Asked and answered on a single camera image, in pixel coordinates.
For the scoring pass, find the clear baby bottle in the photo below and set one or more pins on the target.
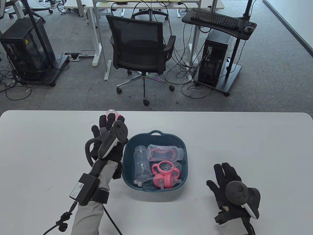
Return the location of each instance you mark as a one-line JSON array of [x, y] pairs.
[[140, 161]]

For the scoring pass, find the black mesh office chair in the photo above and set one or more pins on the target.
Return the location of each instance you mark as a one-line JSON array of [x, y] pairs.
[[137, 31]]

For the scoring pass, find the teal plastic basin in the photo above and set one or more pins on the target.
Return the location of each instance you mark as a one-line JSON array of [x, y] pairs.
[[178, 142]]

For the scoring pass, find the black glass computer case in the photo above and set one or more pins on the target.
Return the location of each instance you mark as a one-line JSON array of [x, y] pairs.
[[24, 49]]

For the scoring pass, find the black battery pack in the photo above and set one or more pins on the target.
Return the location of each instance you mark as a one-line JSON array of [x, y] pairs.
[[84, 188]]

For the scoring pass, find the silver metal rail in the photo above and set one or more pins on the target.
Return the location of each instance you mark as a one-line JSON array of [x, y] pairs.
[[107, 69]]

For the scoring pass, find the white metal frame desk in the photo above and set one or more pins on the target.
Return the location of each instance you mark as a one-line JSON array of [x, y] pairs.
[[97, 46]]

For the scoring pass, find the person's left hand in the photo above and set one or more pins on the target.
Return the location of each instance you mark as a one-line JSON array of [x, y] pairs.
[[118, 153]]

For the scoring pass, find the black rolling keyboard stand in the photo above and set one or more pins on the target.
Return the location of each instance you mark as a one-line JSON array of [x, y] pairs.
[[188, 18]]

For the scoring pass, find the white power strip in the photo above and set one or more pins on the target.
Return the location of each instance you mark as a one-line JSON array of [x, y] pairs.
[[73, 56], [188, 64]]

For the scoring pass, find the black computer mouse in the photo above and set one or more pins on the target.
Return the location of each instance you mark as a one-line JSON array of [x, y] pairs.
[[248, 29]]

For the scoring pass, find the black swivel chair base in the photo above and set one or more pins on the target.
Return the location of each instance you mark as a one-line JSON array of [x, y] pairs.
[[149, 13], [39, 9]]

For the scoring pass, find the person's right hand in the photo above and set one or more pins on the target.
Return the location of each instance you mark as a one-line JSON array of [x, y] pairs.
[[220, 181]]

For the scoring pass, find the black hand controller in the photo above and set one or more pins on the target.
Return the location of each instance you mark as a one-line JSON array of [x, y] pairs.
[[119, 131], [236, 191]]

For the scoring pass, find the black computer tower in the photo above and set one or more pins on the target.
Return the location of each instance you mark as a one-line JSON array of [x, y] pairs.
[[215, 56]]

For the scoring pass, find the black rolling pole cart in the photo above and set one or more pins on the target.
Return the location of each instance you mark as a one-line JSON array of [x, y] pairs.
[[60, 64]]

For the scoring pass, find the clear dome bottle cap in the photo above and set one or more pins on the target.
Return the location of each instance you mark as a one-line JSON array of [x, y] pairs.
[[167, 167], [178, 169]]

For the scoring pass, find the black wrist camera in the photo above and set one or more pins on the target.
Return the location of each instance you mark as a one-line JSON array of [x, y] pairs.
[[117, 171], [221, 219]]

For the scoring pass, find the pink bottle collar with nipple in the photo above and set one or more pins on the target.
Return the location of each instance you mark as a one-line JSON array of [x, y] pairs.
[[157, 181], [168, 181]]

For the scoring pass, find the black keyboard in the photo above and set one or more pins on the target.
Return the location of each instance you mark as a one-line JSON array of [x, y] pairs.
[[215, 19]]

